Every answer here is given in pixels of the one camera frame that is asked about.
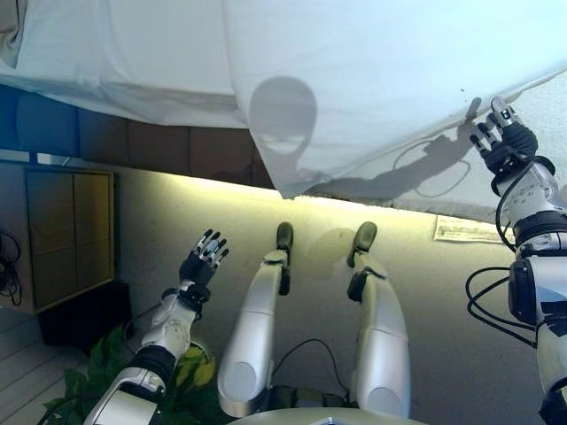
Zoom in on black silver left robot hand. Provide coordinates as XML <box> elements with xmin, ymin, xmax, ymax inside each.
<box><xmin>179</xmin><ymin>228</ymin><xmax>230</xmax><ymax>293</ymax></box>

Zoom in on dark robot foot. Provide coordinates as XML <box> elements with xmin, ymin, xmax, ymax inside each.
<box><xmin>353</xmin><ymin>220</ymin><xmax>378</xmax><ymax>256</ymax></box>
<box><xmin>276</xmin><ymin>221</ymin><xmax>295</xmax><ymax>253</ymax></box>

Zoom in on black tether cable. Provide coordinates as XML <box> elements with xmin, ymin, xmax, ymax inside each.
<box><xmin>273</xmin><ymin>338</ymin><xmax>352</xmax><ymax>399</ymax></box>

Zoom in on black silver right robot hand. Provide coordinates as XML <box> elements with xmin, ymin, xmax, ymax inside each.
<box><xmin>469</xmin><ymin>96</ymin><xmax>540</xmax><ymax>176</ymax></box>

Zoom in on white duvet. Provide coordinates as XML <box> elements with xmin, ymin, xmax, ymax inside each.
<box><xmin>221</xmin><ymin>0</ymin><xmax>567</xmax><ymax>201</ymax></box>

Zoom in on white bed sheet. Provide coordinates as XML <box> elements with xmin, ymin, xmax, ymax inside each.
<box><xmin>0</xmin><ymin>0</ymin><xmax>249</xmax><ymax>130</ymax></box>

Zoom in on silver right robot leg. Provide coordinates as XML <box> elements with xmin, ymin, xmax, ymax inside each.
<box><xmin>347</xmin><ymin>260</ymin><xmax>411</xmax><ymax>420</ymax></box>

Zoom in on dark right robot foot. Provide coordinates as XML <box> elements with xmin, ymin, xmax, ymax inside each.
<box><xmin>353</xmin><ymin>220</ymin><xmax>378</xmax><ymax>256</ymax></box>

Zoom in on grey robot torso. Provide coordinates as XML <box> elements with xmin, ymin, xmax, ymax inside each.
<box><xmin>247</xmin><ymin>384</ymin><xmax>426</xmax><ymax>425</ymax></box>

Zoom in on silver robot leg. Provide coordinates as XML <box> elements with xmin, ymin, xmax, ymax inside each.
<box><xmin>217</xmin><ymin>250</ymin><xmax>292</xmax><ymax>417</ymax></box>
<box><xmin>347</xmin><ymin>260</ymin><xmax>411</xmax><ymax>420</ymax></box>

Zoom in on brown upholstered bed frame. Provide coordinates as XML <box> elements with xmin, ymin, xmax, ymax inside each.
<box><xmin>0</xmin><ymin>83</ymin><xmax>278</xmax><ymax>189</ymax></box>

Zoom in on silver left robot leg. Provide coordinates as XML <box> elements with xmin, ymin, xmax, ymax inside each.
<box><xmin>217</xmin><ymin>250</ymin><xmax>292</xmax><ymax>417</ymax></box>

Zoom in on black tangled cables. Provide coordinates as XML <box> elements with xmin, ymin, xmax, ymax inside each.
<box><xmin>0</xmin><ymin>228</ymin><xmax>23</xmax><ymax>307</ymax></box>

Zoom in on green leafy plant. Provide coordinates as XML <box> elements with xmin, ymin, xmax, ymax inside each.
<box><xmin>43</xmin><ymin>327</ymin><xmax>218</xmax><ymax>425</ymax></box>

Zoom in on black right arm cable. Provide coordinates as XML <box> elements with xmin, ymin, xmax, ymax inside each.
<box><xmin>465</xmin><ymin>174</ymin><xmax>541</xmax><ymax>347</ymax></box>

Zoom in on wooden nightstand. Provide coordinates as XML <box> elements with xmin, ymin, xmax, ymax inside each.
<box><xmin>24</xmin><ymin>167</ymin><xmax>133</xmax><ymax>360</ymax></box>

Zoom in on dark left robot foot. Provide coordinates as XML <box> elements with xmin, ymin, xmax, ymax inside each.
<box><xmin>276</xmin><ymin>221</ymin><xmax>295</xmax><ymax>253</ymax></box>

